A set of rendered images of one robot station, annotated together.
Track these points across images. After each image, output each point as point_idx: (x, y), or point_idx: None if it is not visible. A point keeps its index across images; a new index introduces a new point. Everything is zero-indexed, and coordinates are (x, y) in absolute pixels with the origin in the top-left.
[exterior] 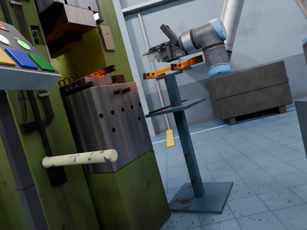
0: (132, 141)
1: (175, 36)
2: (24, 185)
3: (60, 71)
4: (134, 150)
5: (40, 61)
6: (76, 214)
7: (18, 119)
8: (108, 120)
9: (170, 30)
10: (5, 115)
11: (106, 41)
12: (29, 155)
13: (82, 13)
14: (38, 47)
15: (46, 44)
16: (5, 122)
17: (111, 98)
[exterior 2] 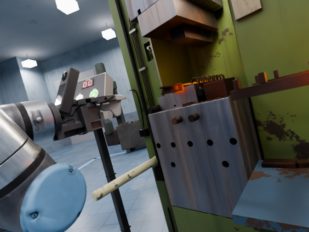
0: (202, 189)
1: (56, 101)
2: (105, 175)
3: (233, 49)
4: (205, 201)
5: None
6: None
7: (141, 125)
8: (167, 152)
9: (61, 84)
10: (96, 136)
11: (236, 3)
12: (148, 151)
13: (157, 9)
14: (150, 64)
15: (155, 58)
16: (96, 140)
17: (173, 127)
